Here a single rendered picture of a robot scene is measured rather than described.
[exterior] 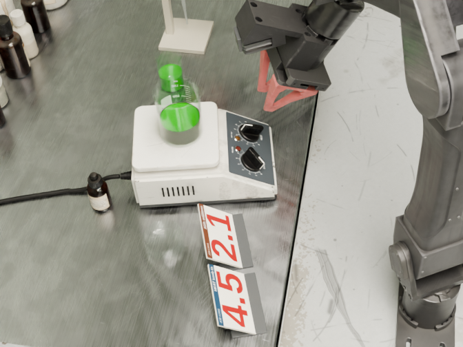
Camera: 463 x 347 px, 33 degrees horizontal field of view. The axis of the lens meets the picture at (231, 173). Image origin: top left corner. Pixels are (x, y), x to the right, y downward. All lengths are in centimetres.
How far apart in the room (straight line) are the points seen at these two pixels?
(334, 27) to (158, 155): 30
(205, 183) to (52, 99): 35
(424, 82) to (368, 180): 44
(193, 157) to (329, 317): 28
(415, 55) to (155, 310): 49
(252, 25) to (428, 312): 40
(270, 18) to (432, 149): 28
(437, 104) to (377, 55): 63
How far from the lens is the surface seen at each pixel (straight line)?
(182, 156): 107
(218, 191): 109
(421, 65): 73
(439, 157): 80
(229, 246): 106
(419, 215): 88
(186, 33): 138
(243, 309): 101
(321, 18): 98
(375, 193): 114
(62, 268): 110
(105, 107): 128
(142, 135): 110
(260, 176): 110
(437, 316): 99
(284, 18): 99
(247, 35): 96
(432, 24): 72
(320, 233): 109
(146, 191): 109
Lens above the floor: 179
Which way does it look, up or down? 50 degrees down
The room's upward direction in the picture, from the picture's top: 5 degrees counter-clockwise
